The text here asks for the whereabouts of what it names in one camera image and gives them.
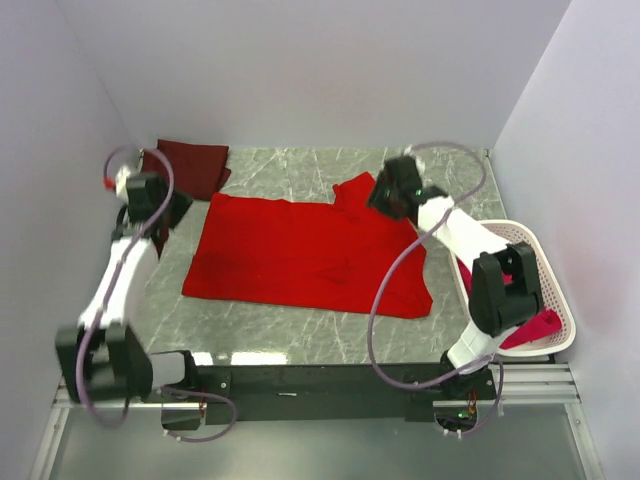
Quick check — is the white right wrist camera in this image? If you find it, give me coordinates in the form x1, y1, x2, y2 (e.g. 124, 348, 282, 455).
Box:
403, 145, 426, 177

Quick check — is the dark red t shirt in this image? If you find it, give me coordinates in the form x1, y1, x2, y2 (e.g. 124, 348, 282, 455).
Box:
141, 139, 231, 256

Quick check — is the aluminium frame rail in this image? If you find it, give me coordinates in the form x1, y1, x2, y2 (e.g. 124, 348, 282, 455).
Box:
31, 363, 601, 479

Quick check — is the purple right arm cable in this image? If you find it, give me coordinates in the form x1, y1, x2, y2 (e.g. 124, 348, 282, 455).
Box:
367, 142, 503, 442

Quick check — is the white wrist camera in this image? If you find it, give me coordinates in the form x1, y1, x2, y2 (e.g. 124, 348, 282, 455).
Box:
403, 145, 426, 177
103, 165, 138, 202

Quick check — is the bright red t shirt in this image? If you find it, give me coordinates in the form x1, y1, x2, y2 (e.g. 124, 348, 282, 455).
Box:
182, 173, 433, 319

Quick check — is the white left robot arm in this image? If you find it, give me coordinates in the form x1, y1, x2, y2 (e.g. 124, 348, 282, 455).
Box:
55, 167, 192, 405

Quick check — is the white perforated laundry basket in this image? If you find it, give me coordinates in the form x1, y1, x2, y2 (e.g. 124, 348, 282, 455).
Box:
435, 211, 576, 370

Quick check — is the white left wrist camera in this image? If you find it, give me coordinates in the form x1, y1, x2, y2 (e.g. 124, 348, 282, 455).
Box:
103, 165, 138, 202

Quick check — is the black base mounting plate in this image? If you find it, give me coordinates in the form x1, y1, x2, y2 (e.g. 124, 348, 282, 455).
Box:
156, 364, 496, 425

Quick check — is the pink garment in basket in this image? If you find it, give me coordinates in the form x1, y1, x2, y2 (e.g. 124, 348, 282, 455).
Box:
456, 259, 563, 351

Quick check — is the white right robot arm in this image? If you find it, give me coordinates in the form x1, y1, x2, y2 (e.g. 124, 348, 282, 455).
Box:
368, 154, 544, 399

